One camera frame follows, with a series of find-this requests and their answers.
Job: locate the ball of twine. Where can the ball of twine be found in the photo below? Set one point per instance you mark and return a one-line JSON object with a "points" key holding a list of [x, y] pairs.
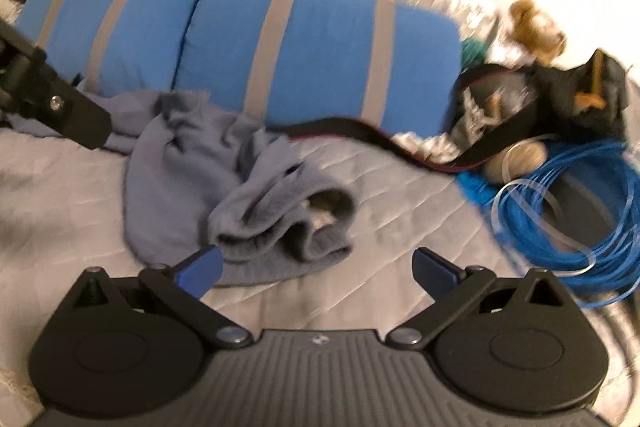
{"points": [[525, 157]]}

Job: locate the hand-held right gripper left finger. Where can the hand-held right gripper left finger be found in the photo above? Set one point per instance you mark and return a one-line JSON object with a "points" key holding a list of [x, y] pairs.
{"points": [[200, 269]]}

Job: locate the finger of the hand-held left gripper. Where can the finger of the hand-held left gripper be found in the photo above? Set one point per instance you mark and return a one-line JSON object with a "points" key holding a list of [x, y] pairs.
{"points": [[75, 117]]}

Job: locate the clear plastic band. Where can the clear plastic band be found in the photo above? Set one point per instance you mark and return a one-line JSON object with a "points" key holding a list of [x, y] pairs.
{"points": [[575, 248]]}

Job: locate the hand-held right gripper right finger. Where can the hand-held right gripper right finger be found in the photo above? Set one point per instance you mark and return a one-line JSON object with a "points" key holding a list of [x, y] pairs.
{"points": [[435, 269]]}

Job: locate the grey quilted bedspread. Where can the grey quilted bedspread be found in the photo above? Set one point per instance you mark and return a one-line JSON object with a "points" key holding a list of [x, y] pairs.
{"points": [[75, 217]]}

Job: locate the teal cloth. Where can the teal cloth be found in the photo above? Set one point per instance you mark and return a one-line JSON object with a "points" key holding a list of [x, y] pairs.
{"points": [[472, 49]]}

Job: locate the grey-blue fleece garment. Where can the grey-blue fleece garment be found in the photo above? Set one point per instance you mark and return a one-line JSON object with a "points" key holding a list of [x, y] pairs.
{"points": [[165, 187]]}

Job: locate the black bag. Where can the black bag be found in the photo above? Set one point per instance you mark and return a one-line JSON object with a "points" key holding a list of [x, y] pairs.
{"points": [[560, 107]]}

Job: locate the silvery crinkled cover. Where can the silvery crinkled cover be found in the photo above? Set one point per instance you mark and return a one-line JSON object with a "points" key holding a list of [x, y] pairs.
{"points": [[465, 12]]}

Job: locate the brown teddy bear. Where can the brown teddy bear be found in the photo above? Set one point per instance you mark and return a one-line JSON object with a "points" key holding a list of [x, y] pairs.
{"points": [[532, 27]]}

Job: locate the blue pillow with grey stripes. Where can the blue pillow with grey stripes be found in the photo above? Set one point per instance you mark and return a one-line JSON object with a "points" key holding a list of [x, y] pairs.
{"points": [[75, 32], [325, 57]]}

